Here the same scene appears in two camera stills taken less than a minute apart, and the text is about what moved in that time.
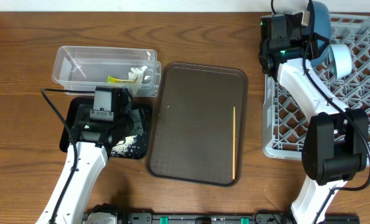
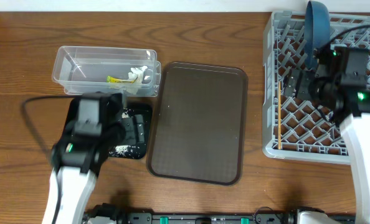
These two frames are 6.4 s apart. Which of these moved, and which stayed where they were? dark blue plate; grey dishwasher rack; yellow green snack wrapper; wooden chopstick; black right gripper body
Moved: wooden chopstick; black right gripper body
Stayed: yellow green snack wrapper; grey dishwasher rack; dark blue plate
